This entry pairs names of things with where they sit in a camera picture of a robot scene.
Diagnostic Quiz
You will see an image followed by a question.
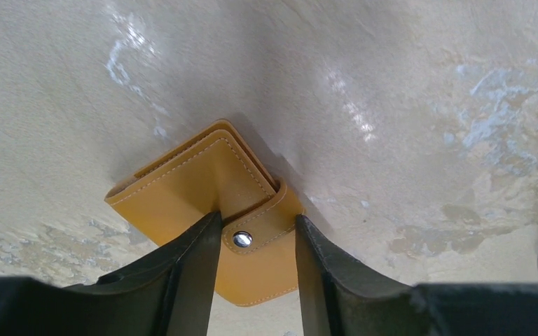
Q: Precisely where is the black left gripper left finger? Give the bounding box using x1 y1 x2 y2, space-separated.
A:
0 212 222 335

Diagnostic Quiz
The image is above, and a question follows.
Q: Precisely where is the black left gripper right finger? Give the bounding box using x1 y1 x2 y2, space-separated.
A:
295 215 538 335

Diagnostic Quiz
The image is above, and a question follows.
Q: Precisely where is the yellow leather card holder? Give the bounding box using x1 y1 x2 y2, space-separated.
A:
105 120 304 307

